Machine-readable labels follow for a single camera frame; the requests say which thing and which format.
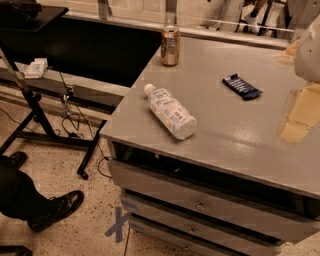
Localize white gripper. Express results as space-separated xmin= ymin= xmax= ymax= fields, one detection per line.
xmin=278 ymin=14 xmax=320 ymax=143

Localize blue labelled plastic bottle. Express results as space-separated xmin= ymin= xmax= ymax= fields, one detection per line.
xmin=144 ymin=84 xmax=197 ymax=140

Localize orange soda can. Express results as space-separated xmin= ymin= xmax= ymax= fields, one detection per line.
xmin=161 ymin=26 xmax=180 ymax=66

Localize dark blue snack bar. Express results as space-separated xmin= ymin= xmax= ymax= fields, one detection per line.
xmin=222 ymin=73 xmax=262 ymax=101

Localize background white sneaker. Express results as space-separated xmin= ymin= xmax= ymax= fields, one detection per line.
xmin=245 ymin=14 xmax=259 ymax=34

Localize grey drawer cabinet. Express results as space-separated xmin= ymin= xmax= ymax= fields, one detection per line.
xmin=99 ymin=35 xmax=320 ymax=256

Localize top grey drawer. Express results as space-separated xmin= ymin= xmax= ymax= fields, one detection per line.
xmin=109 ymin=160 xmax=320 ymax=243

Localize grey drawer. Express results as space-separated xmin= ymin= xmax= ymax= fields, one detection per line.
xmin=129 ymin=215 xmax=236 ymax=256
xmin=121 ymin=191 xmax=281 ymax=256
xmin=109 ymin=160 xmax=320 ymax=243

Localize bottom grey drawer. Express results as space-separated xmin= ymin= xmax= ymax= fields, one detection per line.
xmin=129 ymin=215 xmax=236 ymax=256

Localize middle grey drawer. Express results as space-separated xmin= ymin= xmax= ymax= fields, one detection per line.
xmin=121 ymin=191 xmax=281 ymax=256

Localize white tissue pack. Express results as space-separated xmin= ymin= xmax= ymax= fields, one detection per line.
xmin=24 ymin=58 xmax=48 ymax=79

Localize black metal stand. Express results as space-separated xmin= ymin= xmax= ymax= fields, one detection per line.
xmin=0 ymin=48 xmax=106 ymax=180

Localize right black leather shoe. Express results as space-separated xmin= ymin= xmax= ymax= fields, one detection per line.
xmin=27 ymin=190 xmax=84 ymax=233

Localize black leather shoe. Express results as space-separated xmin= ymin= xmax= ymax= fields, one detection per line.
xmin=27 ymin=190 xmax=84 ymax=233
xmin=0 ymin=151 xmax=27 ymax=169

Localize black desk top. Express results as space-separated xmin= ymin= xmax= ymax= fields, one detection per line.
xmin=0 ymin=0 xmax=68 ymax=31

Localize left black leather shoe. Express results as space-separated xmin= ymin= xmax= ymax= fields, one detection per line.
xmin=0 ymin=151 xmax=27 ymax=169

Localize dark trouser leg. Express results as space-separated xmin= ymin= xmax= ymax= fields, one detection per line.
xmin=0 ymin=166 xmax=52 ymax=221

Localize black floor cables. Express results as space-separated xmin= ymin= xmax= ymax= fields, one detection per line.
xmin=56 ymin=71 xmax=113 ymax=179

